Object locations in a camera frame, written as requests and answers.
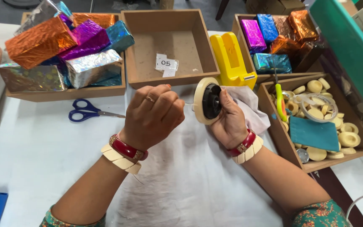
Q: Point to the person's right hand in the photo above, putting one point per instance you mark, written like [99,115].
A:
[232,126]

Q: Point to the person's left hand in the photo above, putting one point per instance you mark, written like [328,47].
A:
[148,119]

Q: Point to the person's left fingers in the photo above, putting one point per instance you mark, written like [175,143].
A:
[165,101]

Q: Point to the cream adhesive tape roll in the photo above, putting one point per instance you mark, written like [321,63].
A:
[198,104]

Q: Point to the black plastic tape core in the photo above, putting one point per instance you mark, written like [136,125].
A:
[210,101]

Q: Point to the white paper label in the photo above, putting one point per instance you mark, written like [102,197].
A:
[165,64]

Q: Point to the empty wooden tray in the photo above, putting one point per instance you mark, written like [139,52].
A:
[169,44]

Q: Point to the red bangle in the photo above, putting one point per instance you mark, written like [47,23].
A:
[126,149]
[244,145]

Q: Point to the yellow tape dispenser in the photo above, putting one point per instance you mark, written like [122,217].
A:
[228,60]

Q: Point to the cream segmented bangle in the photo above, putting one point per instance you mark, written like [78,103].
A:
[118,160]
[250,153]

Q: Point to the pale crumpled cloth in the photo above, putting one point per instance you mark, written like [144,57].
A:
[250,107]

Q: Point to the yellow green scissors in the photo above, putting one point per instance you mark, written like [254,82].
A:
[280,101]

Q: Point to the heap of foil wrapped boxes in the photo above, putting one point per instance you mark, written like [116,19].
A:
[43,41]
[263,31]

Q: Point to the white table cloth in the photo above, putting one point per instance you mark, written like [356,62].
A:
[43,151]

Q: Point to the small silver round cap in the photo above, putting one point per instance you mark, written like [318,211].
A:
[302,155]

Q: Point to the teal cloth piece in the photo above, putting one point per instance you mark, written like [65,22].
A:
[313,134]

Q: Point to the green floral sleeve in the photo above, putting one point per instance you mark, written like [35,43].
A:
[71,220]
[320,216]

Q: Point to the clear tape roll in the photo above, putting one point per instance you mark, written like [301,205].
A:
[332,108]

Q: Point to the pile of cream plastic discs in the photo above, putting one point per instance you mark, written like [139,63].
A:
[348,138]

